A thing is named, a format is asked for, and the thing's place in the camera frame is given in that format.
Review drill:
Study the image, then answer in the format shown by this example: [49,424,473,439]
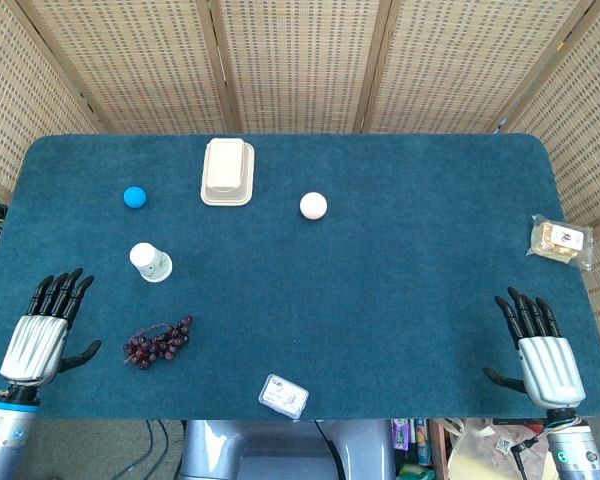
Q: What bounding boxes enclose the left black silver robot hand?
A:
[0,267,103,389]

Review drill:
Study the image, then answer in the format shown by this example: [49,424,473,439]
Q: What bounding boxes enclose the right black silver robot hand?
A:
[482,286,587,411]

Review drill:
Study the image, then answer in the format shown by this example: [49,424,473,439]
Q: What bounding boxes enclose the white floral paper cup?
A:
[128,241,174,284]

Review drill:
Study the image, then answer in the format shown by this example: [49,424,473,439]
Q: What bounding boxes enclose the packaged items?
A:
[390,418,437,480]

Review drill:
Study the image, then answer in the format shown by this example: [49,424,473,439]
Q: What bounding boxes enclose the beige paper bag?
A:
[442,418,551,480]

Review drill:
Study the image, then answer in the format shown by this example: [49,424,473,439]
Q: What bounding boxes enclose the clear wrapped snack packet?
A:
[525,213,595,272]

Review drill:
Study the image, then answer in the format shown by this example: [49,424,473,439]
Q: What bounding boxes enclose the dark red grape bunch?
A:
[123,314,194,371]

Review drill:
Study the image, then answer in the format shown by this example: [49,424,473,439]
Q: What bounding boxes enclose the teal blue table mat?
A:
[0,132,600,421]

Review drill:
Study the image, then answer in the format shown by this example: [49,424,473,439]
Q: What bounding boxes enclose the woven bamboo screen panel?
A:
[208,0,394,135]
[0,0,104,201]
[363,0,584,135]
[499,0,600,361]
[17,0,239,135]

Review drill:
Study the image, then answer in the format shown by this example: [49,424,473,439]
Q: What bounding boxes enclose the clear plastic floss box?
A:
[257,373,310,420]

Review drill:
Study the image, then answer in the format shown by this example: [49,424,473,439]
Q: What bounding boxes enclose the beige plastic container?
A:
[199,137,257,207]

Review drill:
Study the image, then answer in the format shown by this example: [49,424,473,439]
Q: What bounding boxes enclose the grey robot torso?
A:
[178,418,397,480]

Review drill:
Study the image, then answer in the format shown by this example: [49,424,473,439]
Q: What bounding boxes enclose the white ball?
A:
[299,191,329,221]

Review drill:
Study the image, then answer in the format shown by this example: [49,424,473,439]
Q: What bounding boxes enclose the blue floor cable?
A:
[113,418,181,480]

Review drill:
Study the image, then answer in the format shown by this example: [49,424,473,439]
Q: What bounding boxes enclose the black torso cable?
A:
[313,419,349,480]

